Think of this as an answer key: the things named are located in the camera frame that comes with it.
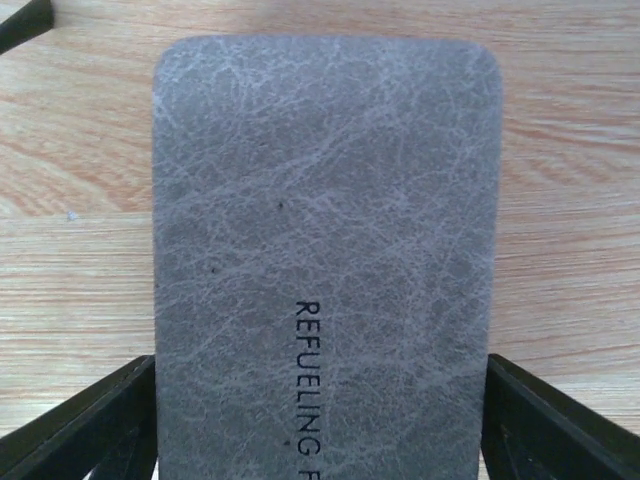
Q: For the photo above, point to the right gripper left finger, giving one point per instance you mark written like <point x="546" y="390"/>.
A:
<point x="106" y="431"/>

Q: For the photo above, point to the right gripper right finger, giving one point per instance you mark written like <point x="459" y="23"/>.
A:
<point x="531" y="430"/>

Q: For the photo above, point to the grey glasses case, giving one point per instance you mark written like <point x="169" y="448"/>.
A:
<point x="324" y="213"/>

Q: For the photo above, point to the dark aviator sunglasses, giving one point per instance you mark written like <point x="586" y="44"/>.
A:
<point x="32" y="20"/>

